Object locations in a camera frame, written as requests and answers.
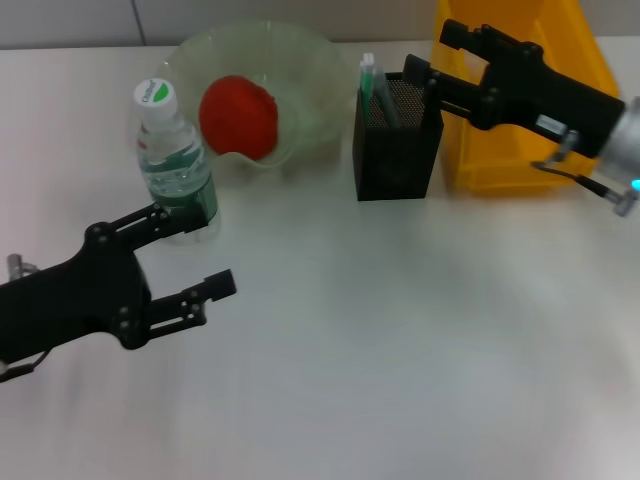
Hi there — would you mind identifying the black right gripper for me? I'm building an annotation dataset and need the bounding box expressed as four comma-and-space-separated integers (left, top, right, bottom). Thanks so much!
402, 18, 627, 160

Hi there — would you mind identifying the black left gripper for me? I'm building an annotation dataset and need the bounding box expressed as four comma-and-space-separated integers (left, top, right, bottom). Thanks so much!
0, 201, 237, 365

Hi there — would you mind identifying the grey marker pen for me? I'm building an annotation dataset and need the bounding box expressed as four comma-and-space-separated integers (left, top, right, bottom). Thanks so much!
374, 74, 402, 129

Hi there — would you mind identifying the green utility knife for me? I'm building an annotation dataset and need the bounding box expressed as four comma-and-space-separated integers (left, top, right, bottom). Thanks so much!
358, 52, 377, 121

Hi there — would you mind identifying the clear plastic water bottle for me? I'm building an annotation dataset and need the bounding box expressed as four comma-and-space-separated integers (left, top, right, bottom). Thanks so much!
132, 78, 222, 246

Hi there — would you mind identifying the orange fruit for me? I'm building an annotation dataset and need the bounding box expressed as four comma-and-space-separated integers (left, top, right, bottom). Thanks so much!
198, 74, 281, 162

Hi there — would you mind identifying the black mesh pen holder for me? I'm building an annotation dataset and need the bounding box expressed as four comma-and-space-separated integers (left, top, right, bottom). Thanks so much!
352, 70, 446, 202

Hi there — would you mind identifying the translucent green fruit bowl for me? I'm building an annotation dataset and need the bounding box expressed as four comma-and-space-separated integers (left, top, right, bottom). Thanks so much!
158, 19, 352, 177

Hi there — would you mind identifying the yellow plastic storage bin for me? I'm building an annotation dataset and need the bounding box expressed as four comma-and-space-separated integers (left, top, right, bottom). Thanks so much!
430, 0, 620, 193

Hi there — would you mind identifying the left gripper cable with plug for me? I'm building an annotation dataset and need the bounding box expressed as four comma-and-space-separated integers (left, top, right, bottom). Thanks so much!
0, 253, 51, 384

